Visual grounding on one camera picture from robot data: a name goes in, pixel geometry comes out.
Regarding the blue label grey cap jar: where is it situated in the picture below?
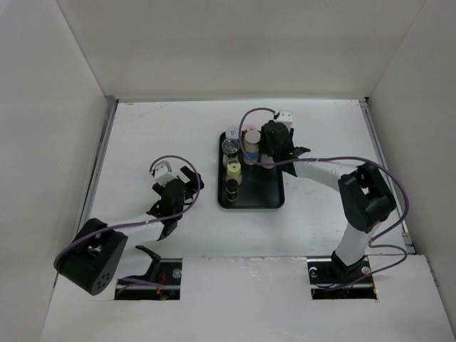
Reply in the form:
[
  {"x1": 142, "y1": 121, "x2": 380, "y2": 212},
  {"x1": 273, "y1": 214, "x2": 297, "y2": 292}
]
[{"x1": 244, "y1": 130, "x2": 261, "y2": 165}]

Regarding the clear cap salt grinder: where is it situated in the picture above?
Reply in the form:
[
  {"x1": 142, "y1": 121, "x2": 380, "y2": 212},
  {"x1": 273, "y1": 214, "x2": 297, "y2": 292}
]
[{"x1": 221, "y1": 138, "x2": 239, "y2": 167}]

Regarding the yellow cap spice shaker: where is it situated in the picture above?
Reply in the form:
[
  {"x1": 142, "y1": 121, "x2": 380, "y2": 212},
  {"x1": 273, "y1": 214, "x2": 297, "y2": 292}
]
[{"x1": 226, "y1": 160, "x2": 242, "y2": 185}]

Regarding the small dark pepper bottle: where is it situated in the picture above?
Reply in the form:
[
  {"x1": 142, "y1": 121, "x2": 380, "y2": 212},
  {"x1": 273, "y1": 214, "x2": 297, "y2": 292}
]
[{"x1": 225, "y1": 179, "x2": 239, "y2": 202}]

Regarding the black cap white spice bottle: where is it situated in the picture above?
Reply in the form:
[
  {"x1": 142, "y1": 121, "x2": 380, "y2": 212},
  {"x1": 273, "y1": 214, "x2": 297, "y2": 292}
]
[{"x1": 261, "y1": 155, "x2": 275, "y2": 170}]

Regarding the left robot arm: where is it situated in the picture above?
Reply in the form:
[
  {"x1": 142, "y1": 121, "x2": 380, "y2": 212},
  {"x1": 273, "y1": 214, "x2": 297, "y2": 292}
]
[{"x1": 53, "y1": 162, "x2": 204, "y2": 296}]

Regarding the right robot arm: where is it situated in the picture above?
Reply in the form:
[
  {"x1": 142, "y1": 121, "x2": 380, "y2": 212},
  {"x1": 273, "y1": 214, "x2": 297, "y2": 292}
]
[{"x1": 259, "y1": 120, "x2": 396, "y2": 282}]

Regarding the black rectangular tray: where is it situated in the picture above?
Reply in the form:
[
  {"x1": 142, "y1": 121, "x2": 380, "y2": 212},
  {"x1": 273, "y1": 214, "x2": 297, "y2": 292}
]
[{"x1": 217, "y1": 132, "x2": 285, "y2": 209}]

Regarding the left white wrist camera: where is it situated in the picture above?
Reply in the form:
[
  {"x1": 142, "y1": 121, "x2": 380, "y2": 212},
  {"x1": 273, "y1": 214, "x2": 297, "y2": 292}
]
[{"x1": 149, "y1": 160, "x2": 177, "y2": 187}]

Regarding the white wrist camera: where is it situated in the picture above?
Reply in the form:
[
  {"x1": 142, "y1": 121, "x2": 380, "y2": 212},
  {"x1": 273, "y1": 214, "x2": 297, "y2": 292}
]
[
  {"x1": 149, "y1": 160, "x2": 177, "y2": 187},
  {"x1": 274, "y1": 110, "x2": 293, "y2": 130}
]

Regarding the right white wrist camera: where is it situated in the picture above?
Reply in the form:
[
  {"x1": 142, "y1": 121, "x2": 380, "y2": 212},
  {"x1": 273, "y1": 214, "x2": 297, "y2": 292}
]
[{"x1": 274, "y1": 110, "x2": 293, "y2": 130}]

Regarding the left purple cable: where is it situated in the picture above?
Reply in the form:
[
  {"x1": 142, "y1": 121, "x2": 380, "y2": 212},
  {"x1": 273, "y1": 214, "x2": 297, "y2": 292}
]
[{"x1": 53, "y1": 155, "x2": 200, "y2": 296}]

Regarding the purple cable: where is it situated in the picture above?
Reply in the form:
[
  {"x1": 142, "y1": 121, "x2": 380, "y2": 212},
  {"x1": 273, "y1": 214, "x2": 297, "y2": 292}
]
[
  {"x1": 53, "y1": 155, "x2": 200, "y2": 296},
  {"x1": 239, "y1": 106, "x2": 409, "y2": 291}
]

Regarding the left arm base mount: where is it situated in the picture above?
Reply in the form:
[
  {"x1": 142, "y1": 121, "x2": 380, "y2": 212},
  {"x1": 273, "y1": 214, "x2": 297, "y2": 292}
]
[{"x1": 114, "y1": 245, "x2": 183, "y2": 301}]

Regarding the left aluminium table rail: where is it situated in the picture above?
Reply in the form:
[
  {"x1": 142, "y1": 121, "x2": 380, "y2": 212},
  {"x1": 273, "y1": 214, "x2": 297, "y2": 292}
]
[{"x1": 75, "y1": 95, "x2": 119, "y2": 235}]

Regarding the aluminium table rail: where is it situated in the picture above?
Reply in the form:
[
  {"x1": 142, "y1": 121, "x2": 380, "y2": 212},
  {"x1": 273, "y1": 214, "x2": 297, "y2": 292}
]
[
  {"x1": 75, "y1": 95, "x2": 119, "y2": 235},
  {"x1": 359, "y1": 97, "x2": 416, "y2": 254}
]

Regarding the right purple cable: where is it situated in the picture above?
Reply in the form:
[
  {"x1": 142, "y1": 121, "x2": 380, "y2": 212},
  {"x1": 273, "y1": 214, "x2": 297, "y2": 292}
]
[{"x1": 239, "y1": 106, "x2": 409, "y2": 291}]

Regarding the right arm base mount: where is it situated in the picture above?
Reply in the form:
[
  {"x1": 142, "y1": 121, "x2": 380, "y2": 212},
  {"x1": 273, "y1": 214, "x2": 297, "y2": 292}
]
[{"x1": 306, "y1": 255, "x2": 377, "y2": 300}]

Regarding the right aluminium table rail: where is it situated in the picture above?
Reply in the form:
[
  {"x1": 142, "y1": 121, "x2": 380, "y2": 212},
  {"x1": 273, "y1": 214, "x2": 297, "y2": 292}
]
[{"x1": 359, "y1": 97, "x2": 416, "y2": 254}]

